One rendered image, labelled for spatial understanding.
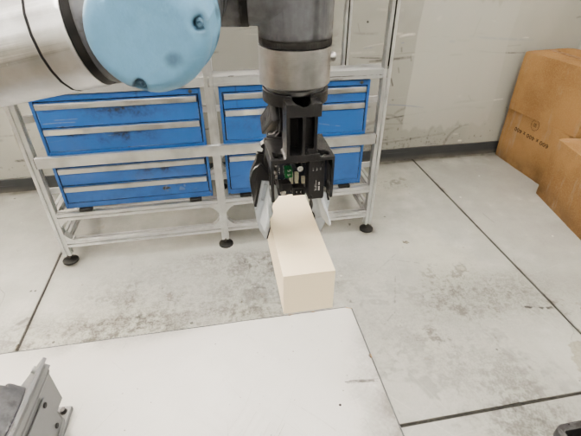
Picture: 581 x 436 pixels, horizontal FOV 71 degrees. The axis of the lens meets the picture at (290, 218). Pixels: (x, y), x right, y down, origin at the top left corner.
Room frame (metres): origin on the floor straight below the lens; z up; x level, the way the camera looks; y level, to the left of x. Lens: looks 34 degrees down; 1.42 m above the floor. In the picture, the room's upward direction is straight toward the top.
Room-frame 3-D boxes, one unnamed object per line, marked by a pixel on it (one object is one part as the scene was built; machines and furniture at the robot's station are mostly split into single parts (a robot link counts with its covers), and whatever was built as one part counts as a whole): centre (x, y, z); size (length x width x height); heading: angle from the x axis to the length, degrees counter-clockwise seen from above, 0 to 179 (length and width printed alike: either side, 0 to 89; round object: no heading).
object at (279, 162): (0.44, -0.01, 1.23); 0.09 x 0.08 x 0.12; 10
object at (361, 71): (1.87, 0.37, 0.91); 1.70 x 0.10 x 0.05; 100
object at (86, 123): (1.77, 0.76, 0.60); 0.72 x 0.03 x 0.56; 100
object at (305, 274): (0.47, 0.00, 1.08); 0.24 x 0.06 x 0.06; 10
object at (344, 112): (1.91, -0.03, 0.60); 0.72 x 0.03 x 0.56; 100
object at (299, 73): (0.44, -0.01, 1.31); 0.08 x 0.08 x 0.05
